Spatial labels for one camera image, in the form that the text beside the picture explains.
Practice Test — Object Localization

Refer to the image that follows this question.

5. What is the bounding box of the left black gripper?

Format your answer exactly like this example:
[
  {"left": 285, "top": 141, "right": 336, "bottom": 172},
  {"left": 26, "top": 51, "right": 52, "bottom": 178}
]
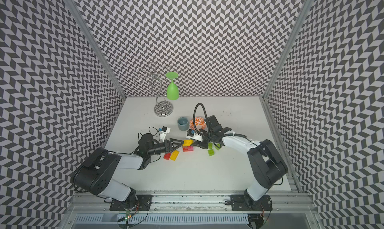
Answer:
[{"left": 148, "top": 138, "right": 185, "bottom": 156}]

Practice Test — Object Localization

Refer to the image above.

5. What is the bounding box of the yellow long lego brick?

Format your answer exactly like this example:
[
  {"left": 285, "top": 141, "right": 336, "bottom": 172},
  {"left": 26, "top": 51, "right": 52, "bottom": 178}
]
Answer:
[{"left": 170, "top": 150, "right": 180, "bottom": 161}]

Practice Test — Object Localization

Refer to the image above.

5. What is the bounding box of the red long lego brick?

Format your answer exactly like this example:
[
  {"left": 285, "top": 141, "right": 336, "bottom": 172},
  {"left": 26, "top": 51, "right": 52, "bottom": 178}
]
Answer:
[{"left": 163, "top": 153, "right": 172, "bottom": 160}]

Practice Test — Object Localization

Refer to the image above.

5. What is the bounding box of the yellow curved lego brick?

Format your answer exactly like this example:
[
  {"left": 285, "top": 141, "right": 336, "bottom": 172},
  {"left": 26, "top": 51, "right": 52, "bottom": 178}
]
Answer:
[{"left": 183, "top": 139, "right": 194, "bottom": 147}]

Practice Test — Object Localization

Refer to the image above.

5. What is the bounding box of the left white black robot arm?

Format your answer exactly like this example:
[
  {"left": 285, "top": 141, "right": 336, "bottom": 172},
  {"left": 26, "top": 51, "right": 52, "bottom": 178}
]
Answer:
[{"left": 71, "top": 133, "right": 184, "bottom": 205}]

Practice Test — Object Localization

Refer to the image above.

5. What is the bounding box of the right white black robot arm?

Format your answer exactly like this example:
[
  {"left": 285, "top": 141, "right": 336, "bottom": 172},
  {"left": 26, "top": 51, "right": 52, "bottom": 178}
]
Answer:
[{"left": 187, "top": 115, "right": 288, "bottom": 208}]

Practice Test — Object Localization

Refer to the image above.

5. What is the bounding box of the green lego brick front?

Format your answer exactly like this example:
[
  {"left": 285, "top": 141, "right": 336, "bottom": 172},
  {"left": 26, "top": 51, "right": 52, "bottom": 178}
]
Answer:
[{"left": 208, "top": 149, "right": 215, "bottom": 156}]

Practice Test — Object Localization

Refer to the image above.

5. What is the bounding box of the green lego brick right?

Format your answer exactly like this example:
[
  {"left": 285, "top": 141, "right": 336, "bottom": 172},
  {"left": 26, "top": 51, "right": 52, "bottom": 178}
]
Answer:
[{"left": 215, "top": 144, "right": 222, "bottom": 151}]

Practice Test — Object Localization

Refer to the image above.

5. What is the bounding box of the orange white patterned bowl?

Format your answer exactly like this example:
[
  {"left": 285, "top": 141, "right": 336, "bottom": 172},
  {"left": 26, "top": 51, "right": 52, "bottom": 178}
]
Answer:
[{"left": 189, "top": 117, "right": 207, "bottom": 131}]

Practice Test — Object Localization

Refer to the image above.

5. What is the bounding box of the grey blue ceramic cup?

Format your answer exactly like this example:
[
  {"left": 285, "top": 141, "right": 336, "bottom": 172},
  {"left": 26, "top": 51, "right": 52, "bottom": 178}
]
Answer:
[{"left": 177, "top": 116, "right": 190, "bottom": 131}]

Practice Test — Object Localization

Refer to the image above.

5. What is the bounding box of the green plastic wine glass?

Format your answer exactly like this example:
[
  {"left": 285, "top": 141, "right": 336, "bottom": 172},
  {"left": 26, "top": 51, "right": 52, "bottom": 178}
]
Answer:
[{"left": 166, "top": 72, "right": 179, "bottom": 100}]

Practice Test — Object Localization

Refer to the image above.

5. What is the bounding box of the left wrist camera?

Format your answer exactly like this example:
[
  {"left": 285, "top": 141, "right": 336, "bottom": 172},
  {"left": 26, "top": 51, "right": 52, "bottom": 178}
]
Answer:
[{"left": 159, "top": 126, "right": 171, "bottom": 141}]

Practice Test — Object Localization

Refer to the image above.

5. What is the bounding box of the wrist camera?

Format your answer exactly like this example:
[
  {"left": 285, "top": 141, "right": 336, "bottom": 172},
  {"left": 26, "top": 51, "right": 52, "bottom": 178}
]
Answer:
[
  {"left": 186, "top": 129, "right": 203, "bottom": 142},
  {"left": 159, "top": 126, "right": 171, "bottom": 141}
]

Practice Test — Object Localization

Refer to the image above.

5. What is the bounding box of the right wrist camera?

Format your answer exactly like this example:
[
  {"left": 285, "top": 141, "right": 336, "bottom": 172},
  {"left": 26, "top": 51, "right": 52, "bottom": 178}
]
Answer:
[{"left": 186, "top": 129, "right": 203, "bottom": 142}]

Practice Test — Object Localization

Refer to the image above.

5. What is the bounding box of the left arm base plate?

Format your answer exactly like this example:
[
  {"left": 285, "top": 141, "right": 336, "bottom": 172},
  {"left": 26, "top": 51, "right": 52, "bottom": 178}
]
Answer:
[{"left": 110, "top": 195, "right": 153, "bottom": 212}]

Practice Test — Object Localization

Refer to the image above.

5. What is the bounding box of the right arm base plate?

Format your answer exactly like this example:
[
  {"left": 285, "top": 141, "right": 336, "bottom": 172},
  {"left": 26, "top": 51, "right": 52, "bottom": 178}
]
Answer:
[{"left": 225, "top": 195, "right": 273, "bottom": 212}]

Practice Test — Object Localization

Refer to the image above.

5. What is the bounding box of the chrome wire glass rack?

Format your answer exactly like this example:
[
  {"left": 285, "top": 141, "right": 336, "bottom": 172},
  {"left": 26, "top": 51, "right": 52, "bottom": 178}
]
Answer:
[{"left": 134, "top": 63, "right": 174, "bottom": 117}]

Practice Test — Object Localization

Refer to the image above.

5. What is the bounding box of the white slotted cable duct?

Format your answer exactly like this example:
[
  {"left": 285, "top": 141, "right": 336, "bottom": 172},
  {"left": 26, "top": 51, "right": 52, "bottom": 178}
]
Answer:
[{"left": 74, "top": 214, "right": 249, "bottom": 225}]

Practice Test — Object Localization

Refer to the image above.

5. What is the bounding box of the aluminium front rail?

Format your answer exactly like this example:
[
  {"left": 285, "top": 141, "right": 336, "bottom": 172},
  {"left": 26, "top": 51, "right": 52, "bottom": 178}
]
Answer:
[{"left": 67, "top": 191, "right": 318, "bottom": 214}]

